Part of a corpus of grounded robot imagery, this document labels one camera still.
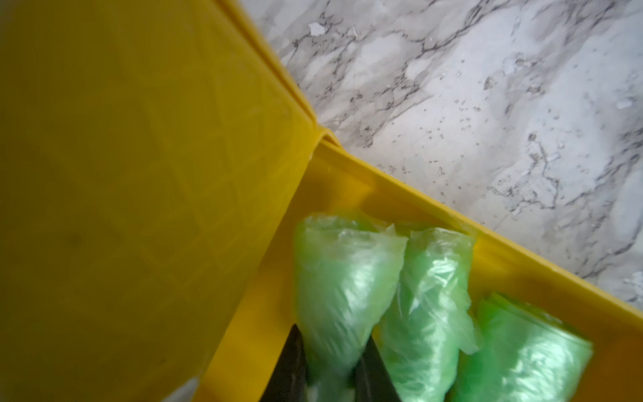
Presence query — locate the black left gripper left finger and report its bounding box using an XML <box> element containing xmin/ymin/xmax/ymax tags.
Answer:
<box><xmin>260</xmin><ymin>325</ymin><xmax>307</xmax><ymax>402</ymax></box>

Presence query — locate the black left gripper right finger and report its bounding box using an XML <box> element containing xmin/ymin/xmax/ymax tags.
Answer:
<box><xmin>353</xmin><ymin>338</ymin><xmax>401</xmax><ymax>402</ymax></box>

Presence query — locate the yellow plastic drawer unit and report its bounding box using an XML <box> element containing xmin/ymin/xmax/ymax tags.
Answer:
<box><xmin>1</xmin><ymin>1</ymin><xmax>642</xmax><ymax>401</ymax></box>

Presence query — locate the green trash bag roll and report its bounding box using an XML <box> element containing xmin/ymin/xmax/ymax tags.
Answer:
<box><xmin>293</xmin><ymin>214</ymin><xmax>408</xmax><ymax>401</ymax></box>
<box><xmin>377</xmin><ymin>227</ymin><xmax>479</xmax><ymax>401</ymax></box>
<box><xmin>450</xmin><ymin>292</ymin><xmax>594</xmax><ymax>401</ymax></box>

